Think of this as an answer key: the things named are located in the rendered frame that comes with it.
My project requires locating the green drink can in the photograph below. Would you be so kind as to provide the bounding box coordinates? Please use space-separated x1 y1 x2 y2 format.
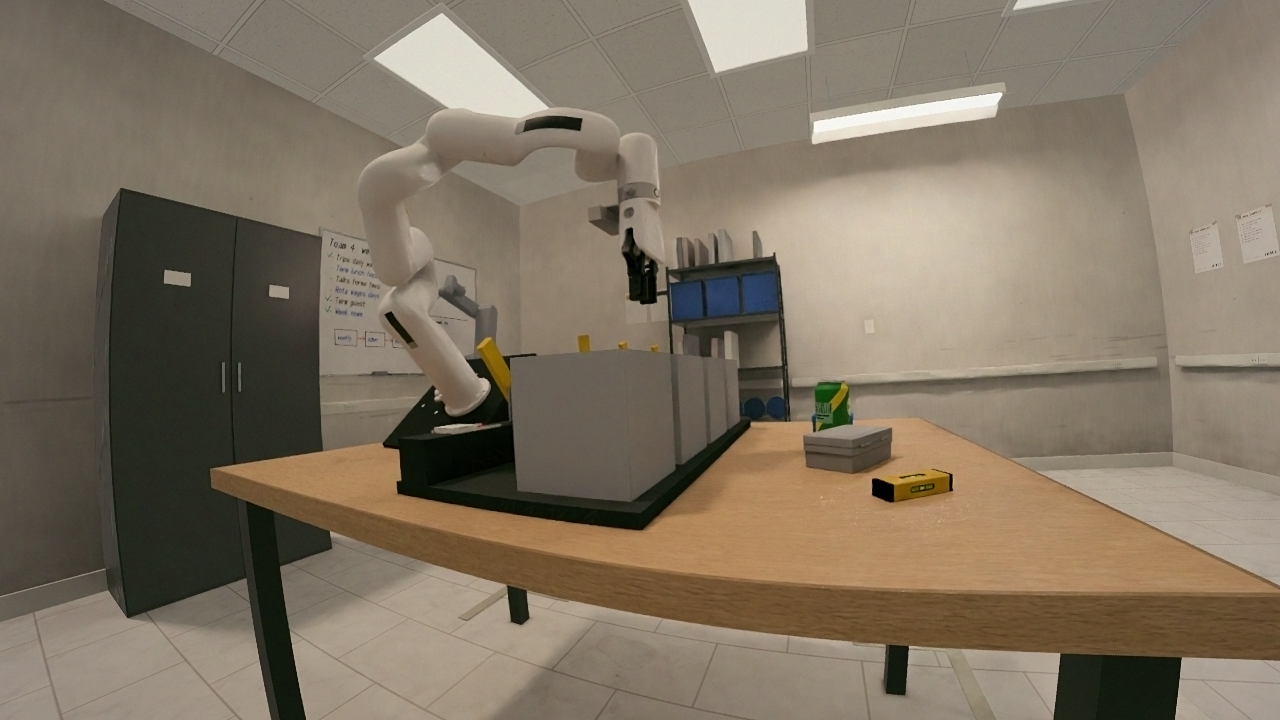
815 379 851 432

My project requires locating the yellow pocket level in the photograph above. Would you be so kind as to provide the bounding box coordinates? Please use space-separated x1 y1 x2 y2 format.
872 469 954 503

